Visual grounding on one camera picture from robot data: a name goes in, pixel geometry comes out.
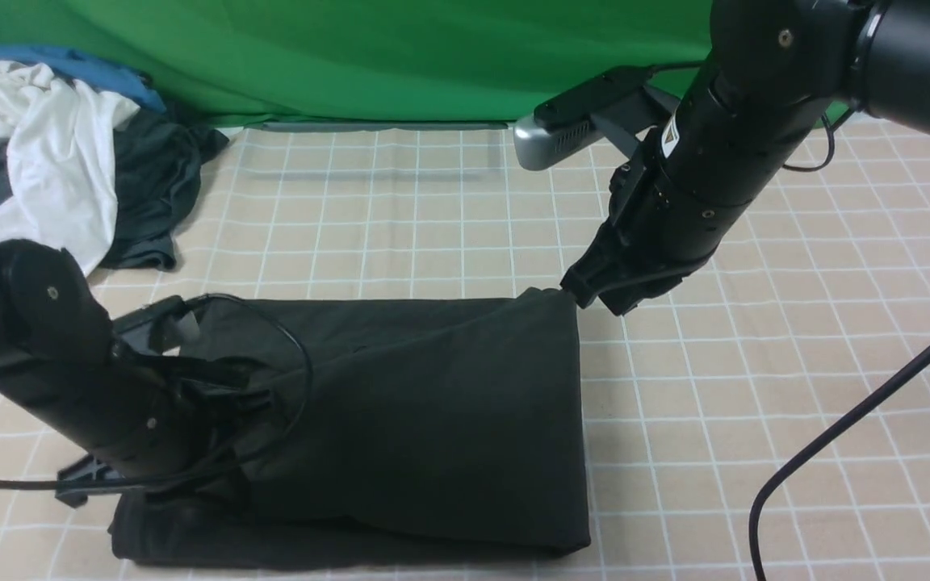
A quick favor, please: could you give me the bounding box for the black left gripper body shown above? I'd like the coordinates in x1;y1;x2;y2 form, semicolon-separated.
54;357;276;508

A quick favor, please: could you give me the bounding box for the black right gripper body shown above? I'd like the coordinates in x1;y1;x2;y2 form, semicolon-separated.
560;161;716;316

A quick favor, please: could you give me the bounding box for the dark gray long-sleeve top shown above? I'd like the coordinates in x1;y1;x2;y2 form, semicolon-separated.
110;288;591;571

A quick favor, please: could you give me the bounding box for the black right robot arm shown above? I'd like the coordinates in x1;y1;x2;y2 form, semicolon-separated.
561;1;930;316

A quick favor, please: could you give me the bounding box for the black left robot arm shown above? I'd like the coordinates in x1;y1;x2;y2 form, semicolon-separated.
0;241;278;508

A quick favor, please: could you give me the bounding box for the beige grid tablecloth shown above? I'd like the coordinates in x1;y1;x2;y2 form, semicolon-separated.
0;121;930;581

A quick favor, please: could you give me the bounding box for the dark gray crumpled garment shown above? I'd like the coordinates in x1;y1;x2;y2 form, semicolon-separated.
100;109;229;272

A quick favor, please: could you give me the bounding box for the white crumpled garment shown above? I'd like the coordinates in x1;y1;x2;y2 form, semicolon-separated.
0;61;139;274

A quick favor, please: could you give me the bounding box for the blue crumpled garment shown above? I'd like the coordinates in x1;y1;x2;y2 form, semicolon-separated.
0;44;167;203

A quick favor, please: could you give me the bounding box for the green backdrop cloth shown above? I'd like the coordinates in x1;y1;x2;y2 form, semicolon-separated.
0;1;711;123

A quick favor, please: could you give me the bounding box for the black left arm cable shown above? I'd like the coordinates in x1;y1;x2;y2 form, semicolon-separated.
0;292;314;493

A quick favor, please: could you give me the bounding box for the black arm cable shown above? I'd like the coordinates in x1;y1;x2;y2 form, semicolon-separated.
748;61;930;581
0;292;314;493

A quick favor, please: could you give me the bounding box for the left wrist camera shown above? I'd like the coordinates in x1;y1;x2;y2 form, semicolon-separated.
113;295;200;354

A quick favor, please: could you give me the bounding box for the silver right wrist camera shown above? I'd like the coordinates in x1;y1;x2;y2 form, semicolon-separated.
513;66;681;170

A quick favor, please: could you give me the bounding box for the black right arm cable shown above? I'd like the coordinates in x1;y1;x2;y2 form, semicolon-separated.
748;61;930;581

